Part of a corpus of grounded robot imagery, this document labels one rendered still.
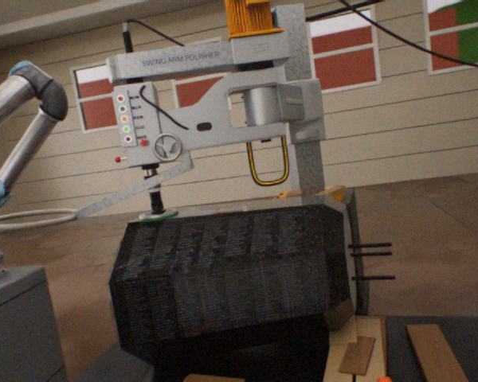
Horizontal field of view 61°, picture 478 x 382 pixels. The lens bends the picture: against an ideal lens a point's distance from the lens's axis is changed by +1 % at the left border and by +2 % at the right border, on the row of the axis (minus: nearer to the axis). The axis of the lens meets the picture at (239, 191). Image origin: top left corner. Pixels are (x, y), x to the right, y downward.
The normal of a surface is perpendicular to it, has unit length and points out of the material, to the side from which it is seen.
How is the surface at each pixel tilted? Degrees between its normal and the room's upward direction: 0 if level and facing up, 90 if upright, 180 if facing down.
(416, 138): 90
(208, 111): 90
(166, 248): 45
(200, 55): 90
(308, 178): 90
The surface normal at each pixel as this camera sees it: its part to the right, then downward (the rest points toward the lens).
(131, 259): -0.29, -0.59
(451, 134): -0.20, 0.15
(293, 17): 0.19, 0.10
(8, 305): 0.97, -0.11
